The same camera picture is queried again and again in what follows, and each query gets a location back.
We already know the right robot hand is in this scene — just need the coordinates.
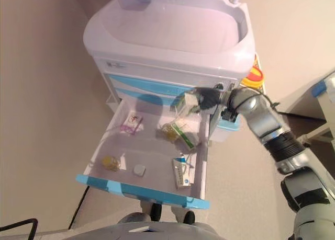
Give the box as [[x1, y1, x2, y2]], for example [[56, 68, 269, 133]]
[[195, 86, 232, 112]]

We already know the white green medicine box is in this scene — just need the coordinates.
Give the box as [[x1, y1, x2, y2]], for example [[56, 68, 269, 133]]
[[171, 92, 203, 117]]

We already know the blue white cart drawer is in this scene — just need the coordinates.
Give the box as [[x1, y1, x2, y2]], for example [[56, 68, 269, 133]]
[[75, 97, 211, 210], [101, 72, 228, 96], [108, 86, 189, 102]]

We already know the long white blue medicine box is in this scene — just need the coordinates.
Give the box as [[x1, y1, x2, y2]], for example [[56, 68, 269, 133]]
[[171, 157, 195, 190]]

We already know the light blue waste bin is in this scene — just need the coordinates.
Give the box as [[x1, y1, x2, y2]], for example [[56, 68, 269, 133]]
[[209, 108, 242, 144]]

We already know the red emergency stop button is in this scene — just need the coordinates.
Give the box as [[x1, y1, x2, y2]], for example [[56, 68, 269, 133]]
[[240, 64, 265, 89]]

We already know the bagged yellow pills green box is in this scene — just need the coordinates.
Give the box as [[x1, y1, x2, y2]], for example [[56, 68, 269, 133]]
[[156, 120, 203, 151]]

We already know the pink-sealed bag with box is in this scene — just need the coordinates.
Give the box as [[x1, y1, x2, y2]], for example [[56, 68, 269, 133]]
[[122, 111, 145, 134]]

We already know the white medical cart body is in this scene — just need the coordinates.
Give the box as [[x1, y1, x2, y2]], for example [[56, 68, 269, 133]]
[[83, 0, 256, 144]]

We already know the small white square pillbox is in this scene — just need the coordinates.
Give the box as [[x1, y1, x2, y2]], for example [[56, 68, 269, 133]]
[[132, 164, 147, 177]]

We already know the small yellow pill bag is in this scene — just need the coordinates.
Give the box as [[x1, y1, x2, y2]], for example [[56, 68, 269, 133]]
[[100, 155, 121, 172]]

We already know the grey robot torso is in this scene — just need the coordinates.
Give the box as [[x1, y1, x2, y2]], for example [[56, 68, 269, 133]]
[[75, 220, 218, 240]]

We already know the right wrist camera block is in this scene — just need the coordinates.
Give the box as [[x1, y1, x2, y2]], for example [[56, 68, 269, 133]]
[[220, 108, 239, 123]]

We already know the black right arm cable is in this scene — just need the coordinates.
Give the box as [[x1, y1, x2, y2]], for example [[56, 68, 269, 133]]
[[258, 89, 281, 112]]

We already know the thick black cable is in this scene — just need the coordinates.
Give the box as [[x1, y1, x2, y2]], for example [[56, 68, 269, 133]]
[[0, 218, 39, 240]]

